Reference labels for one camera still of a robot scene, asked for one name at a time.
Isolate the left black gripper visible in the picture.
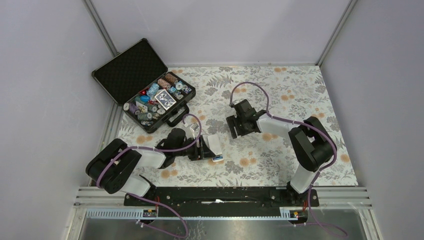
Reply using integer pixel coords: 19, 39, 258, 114
174, 135, 216, 161

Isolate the white remote control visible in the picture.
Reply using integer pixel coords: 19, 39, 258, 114
207, 134, 224, 163

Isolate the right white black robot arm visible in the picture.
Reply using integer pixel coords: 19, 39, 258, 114
226, 99, 337, 206

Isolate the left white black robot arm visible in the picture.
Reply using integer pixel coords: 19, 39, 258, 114
85, 124, 223, 206

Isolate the floral table mat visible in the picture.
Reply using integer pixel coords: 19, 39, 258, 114
133, 66, 358, 187

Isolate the playing card deck box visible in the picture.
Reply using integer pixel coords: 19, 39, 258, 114
154, 89, 177, 110

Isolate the black poker chip case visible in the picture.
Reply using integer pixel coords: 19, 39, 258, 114
91, 38, 196, 134

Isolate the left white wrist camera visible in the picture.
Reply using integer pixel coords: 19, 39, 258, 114
183, 123, 200, 139

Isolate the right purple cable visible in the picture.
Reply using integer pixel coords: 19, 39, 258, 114
229, 81, 349, 238

